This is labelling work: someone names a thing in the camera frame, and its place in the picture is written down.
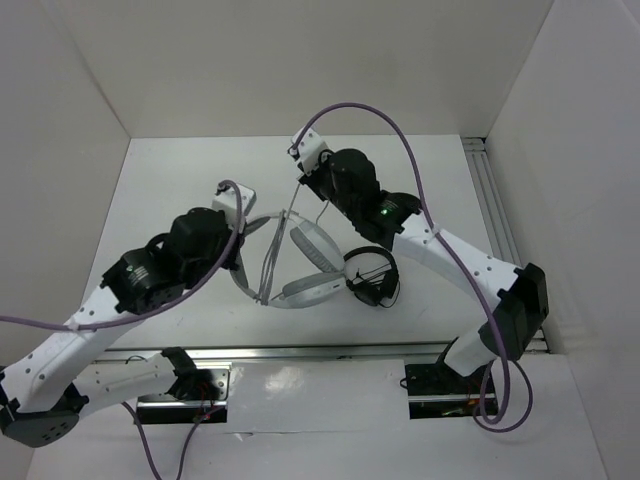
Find grey headphone cable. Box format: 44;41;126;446
252;182;331;306

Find white grey headphones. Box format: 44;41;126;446
230;211;346;310

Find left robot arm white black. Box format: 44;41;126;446
1;207;245;448

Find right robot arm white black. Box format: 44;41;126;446
290;145;549;392

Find black headphones near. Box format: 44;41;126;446
343;246;400;309

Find white cover plate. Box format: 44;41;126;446
226;360;409;434

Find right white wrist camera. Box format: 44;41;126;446
287;127;329;175

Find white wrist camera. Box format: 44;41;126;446
287;127;329;175
211;183;257;231

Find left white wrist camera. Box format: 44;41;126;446
211;183;257;231

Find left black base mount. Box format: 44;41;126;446
135;362;231;425

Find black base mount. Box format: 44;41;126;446
135;362;231;425
399;363;486;420

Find aluminium side rail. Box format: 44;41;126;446
461;137;522;266

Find aluminium front rail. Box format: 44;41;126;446
95;332;551;363

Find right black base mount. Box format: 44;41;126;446
399;363;486;420

